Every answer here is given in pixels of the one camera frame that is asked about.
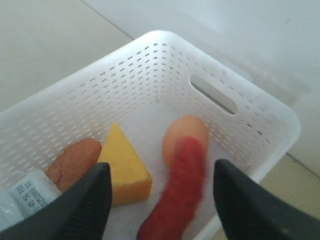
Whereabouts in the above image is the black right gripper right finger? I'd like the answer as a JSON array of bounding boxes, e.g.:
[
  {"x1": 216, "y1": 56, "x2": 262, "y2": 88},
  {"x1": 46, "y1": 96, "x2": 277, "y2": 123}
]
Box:
[{"x1": 213, "y1": 159, "x2": 320, "y2": 240}]

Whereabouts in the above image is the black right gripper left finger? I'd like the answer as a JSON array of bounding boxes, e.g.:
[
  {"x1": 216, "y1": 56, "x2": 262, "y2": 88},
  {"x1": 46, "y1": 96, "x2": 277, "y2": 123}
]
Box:
[{"x1": 0, "y1": 163, "x2": 112, "y2": 240}]

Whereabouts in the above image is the blue white milk carton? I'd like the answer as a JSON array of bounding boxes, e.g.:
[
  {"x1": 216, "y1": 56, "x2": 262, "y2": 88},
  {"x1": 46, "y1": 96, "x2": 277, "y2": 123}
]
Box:
[{"x1": 0, "y1": 169, "x2": 62, "y2": 231}]

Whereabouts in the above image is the orange fried chicken piece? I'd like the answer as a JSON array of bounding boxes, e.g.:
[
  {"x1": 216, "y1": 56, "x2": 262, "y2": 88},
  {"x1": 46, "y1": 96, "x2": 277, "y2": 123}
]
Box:
[{"x1": 45, "y1": 138, "x2": 102, "y2": 192}]

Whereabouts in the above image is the yellow cheese wedge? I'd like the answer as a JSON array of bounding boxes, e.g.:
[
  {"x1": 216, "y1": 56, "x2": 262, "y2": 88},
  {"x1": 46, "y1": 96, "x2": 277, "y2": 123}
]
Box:
[{"x1": 97, "y1": 123, "x2": 153, "y2": 207}]

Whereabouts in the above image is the red sausage piece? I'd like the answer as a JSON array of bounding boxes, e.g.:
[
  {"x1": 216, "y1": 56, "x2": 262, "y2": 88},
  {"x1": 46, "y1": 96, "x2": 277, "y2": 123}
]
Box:
[{"x1": 136, "y1": 136, "x2": 207, "y2": 240}]

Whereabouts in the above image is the brown egg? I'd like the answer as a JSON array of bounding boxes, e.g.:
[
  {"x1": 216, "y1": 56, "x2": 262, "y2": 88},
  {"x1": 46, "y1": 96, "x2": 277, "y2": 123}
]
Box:
[{"x1": 161, "y1": 115, "x2": 210, "y2": 166}]

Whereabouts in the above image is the white perforated plastic basket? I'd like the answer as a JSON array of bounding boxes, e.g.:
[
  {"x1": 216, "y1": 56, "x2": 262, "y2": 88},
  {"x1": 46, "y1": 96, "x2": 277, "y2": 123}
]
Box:
[{"x1": 0, "y1": 30, "x2": 301, "y2": 240}]

